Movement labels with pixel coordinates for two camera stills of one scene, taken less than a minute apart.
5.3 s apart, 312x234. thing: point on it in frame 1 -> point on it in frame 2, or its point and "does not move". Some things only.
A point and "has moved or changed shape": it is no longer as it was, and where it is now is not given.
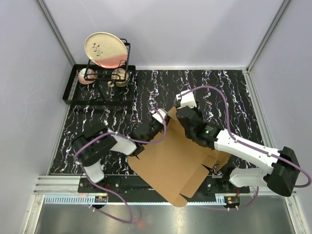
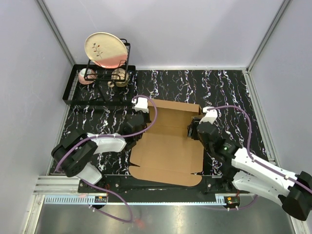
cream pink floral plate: (106, 49) does not move
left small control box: (100, 199) does not move
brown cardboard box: (175, 165) has moved or changed shape
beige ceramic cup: (120, 78) does not move
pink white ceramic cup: (87, 76) does not move
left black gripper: (163, 127) -> (145, 114)
